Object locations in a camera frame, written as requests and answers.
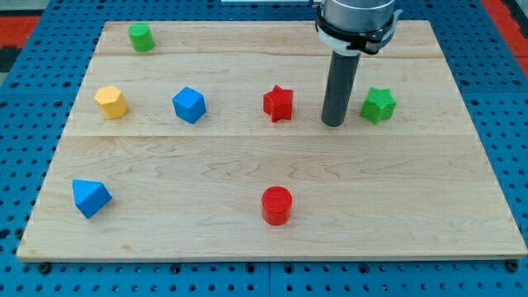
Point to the blue cube block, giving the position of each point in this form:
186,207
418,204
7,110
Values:
189,105

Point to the red cylinder block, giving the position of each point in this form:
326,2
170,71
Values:
276,205

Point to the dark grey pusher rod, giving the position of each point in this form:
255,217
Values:
341,78

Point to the light wooden board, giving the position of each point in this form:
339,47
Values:
417,186

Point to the red star block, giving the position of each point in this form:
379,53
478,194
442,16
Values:
278,103

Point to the green cylinder block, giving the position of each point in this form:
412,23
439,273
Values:
141,37

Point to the blue triangle block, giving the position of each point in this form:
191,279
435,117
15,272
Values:
90,196

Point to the green star block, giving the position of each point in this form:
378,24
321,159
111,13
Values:
378,105

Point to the yellow hexagon block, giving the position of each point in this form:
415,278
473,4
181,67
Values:
111,102

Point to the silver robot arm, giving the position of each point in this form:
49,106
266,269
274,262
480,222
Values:
358,15

